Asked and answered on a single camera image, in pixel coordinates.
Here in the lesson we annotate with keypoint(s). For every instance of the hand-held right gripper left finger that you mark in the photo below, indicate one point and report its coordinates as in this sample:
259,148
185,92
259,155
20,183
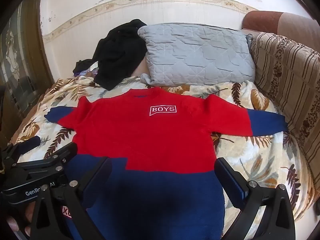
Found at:
103,166

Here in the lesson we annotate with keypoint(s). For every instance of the small dark cloth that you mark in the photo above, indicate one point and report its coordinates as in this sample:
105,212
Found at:
83,64

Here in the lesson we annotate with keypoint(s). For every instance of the wooden door with stained glass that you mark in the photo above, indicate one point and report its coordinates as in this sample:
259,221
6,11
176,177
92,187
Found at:
17,55

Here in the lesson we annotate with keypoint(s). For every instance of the person's left hand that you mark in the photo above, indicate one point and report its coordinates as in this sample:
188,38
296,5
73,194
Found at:
11,225

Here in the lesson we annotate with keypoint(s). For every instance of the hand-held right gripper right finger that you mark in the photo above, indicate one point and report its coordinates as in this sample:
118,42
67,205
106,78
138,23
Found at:
231,181

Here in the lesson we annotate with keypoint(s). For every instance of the striped brown sofa cover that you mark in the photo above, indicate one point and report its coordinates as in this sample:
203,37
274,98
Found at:
287,80

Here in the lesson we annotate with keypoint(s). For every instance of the grey quilted pillow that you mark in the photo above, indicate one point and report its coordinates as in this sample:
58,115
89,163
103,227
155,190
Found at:
197,55

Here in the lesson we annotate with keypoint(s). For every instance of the black garment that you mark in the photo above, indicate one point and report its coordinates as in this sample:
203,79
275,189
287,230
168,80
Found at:
117,55

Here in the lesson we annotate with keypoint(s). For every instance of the red and blue sweater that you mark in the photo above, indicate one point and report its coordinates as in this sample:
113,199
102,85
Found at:
150,140

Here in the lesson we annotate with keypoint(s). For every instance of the leaf print blanket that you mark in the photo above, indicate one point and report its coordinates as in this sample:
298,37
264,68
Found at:
252,155

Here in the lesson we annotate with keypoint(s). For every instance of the purple patterned cloth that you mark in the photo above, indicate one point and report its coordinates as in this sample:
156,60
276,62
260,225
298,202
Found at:
88,73

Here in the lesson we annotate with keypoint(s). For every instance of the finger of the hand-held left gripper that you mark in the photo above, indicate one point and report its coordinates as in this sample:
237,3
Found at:
31,143
66,151

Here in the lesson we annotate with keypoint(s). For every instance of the brown sofa cushion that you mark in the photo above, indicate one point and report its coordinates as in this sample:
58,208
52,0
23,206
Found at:
260,20

